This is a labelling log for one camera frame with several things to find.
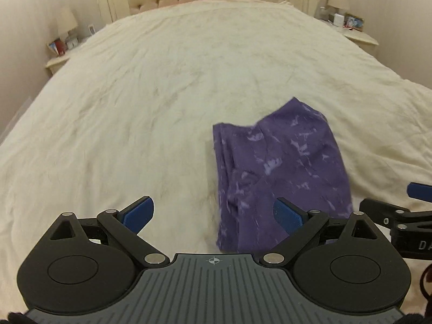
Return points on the white wall outlet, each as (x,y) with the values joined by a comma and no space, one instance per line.
(91,29)

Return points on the cream nightstand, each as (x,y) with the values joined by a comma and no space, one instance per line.
(59,64)
(361,38)

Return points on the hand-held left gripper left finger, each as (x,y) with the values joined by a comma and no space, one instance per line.
(136,216)

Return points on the cream quilted bed cover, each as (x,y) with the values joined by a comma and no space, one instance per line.
(135,108)

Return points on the purple patterned hooded jacket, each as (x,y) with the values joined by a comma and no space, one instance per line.
(287,162)

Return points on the small white alarm clock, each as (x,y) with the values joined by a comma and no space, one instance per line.
(72,43)

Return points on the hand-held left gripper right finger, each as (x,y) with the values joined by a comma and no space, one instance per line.
(288,216)

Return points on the wooden picture frame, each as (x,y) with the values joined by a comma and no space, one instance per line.
(355,22)

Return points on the red photo frame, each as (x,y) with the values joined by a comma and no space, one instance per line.
(57,47)

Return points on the small white box device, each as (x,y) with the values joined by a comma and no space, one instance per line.
(338,18)

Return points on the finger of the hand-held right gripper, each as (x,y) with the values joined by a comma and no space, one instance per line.
(420,191)
(381,211)

